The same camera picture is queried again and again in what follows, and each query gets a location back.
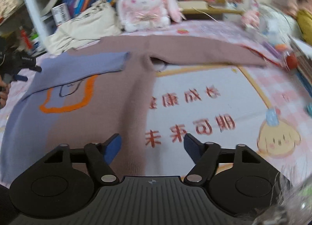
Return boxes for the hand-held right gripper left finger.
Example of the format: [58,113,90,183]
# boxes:
[44,133,122,187]

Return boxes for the small pink pig plush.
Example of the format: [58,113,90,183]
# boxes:
[241,9,260,29]

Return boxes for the cream tote bag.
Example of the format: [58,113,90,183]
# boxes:
[44,0,122,56]

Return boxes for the purple and pink sweater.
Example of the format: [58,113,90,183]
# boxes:
[0,35,269,184]

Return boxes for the pink cartoon printed desk mat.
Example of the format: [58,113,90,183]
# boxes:
[0,20,312,191]

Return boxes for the person's left hand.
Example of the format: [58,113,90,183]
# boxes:
[0,80,11,109]

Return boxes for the small red ball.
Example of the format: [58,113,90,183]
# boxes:
[284,54,299,69]

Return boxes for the white bookshelf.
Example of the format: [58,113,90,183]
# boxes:
[17,0,246,52]

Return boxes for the grey fuzzy sleeve cuff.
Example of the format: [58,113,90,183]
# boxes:
[273,166,312,225]

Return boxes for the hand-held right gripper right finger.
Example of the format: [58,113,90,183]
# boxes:
[183,133,260,187]

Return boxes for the white printed box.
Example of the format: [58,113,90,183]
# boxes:
[51,3,71,26]

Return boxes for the pink white bunny plush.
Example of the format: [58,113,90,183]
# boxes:
[116,0,183,32]

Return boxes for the red tassel pendant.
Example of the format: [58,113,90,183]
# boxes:
[21,27,33,50]

